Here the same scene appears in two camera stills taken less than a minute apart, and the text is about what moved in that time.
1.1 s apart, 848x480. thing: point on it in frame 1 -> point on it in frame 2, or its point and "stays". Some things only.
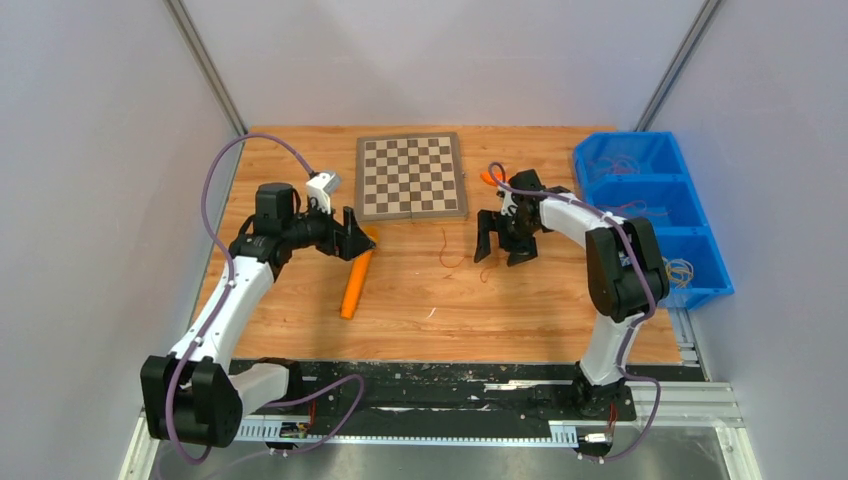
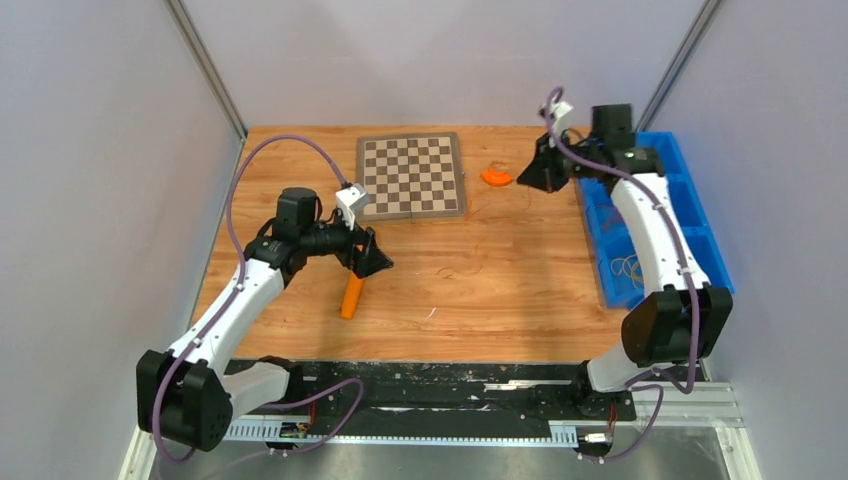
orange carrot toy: (357, 285) stays
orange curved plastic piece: (487, 177) stays
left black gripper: (347, 241) -> (370, 259)
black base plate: (424, 391) stays
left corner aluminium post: (202, 57) stays
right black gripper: (494, 222) -> (542, 173)
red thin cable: (463, 261) -> (472, 239)
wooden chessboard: (410, 177) stays
